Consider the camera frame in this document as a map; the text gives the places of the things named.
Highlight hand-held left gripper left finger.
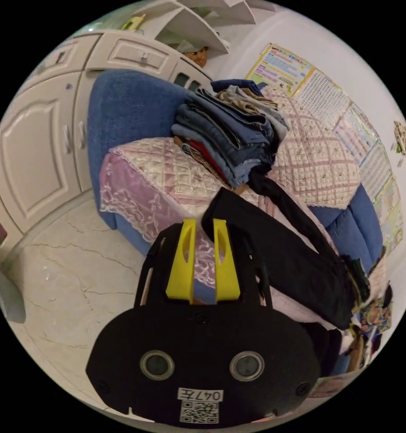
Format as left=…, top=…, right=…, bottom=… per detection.
left=165, top=218, right=197, bottom=304

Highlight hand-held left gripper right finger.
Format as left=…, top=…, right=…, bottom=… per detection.
left=212, top=218, right=242, bottom=304

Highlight black pants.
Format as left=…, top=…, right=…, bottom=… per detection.
left=201, top=168, right=360, bottom=331

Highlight pile of clothes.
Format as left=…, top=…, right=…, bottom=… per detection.
left=170, top=78, right=292, bottom=190

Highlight colourful heap of clothes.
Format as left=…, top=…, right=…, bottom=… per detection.
left=340, top=254, right=394, bottom=371

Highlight blue sofa with quilted cover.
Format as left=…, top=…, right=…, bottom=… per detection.
left=87, top=69, right=390, bottom=377

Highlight white cupboard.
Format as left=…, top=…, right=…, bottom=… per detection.
left=0, top=28, right=214, bottom=238

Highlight white wall shelf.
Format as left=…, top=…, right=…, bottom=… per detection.
left=154, top=0, right=259, bottom=55

